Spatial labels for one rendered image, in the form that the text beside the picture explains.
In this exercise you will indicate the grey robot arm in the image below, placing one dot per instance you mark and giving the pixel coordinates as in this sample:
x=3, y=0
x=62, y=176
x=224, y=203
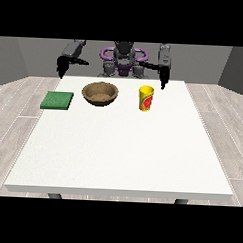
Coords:
x=164, y=56
x=73, y=48

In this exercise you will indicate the yellow cup with melon print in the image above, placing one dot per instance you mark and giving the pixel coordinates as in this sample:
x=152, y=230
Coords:
x=146, y=98

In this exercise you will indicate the brown wooden bowl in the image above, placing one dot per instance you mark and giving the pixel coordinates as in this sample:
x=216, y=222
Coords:
x=100, y=93

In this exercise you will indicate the green square pad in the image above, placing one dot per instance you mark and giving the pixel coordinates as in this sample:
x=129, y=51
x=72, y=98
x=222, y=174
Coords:
x=56, y=100

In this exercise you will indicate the grey robot trunk purple rings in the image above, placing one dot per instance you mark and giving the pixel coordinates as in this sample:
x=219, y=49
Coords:
x=123, y=62

